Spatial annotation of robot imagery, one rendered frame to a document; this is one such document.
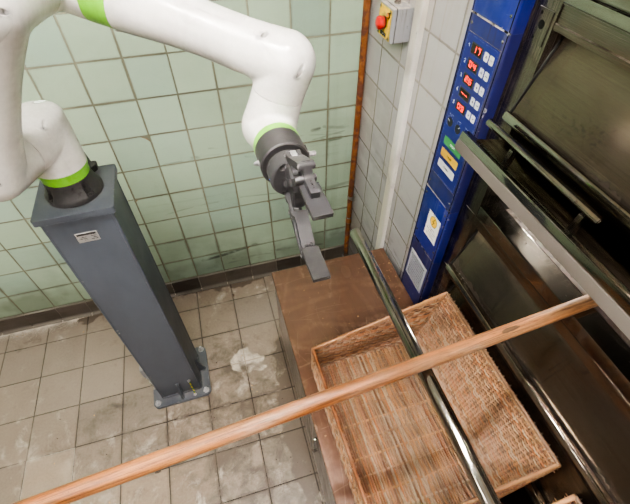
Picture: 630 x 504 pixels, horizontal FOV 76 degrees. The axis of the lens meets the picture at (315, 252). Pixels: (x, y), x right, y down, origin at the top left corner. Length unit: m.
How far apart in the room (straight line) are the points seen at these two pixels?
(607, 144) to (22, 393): 2.48
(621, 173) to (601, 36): 0.24
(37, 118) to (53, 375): 1.60
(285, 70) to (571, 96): 0.55
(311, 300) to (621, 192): 1.12
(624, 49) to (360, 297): 1.15
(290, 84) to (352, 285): 1.08
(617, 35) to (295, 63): 0.53
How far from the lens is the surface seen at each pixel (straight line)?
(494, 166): 0.90
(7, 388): 2.58
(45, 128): 1.15
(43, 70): 1.76
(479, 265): 1.27
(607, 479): 1.16
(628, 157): 0.88
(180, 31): 0.82
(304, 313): 1.60
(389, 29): 1.45
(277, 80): 0.77
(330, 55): 1.79
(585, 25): 0.95
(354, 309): 1.62
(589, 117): 0.93
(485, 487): 0.81
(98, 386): 2.35
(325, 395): 0.77
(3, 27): 0.80
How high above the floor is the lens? 1.92
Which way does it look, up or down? 48 degrees down
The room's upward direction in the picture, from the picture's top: straight up
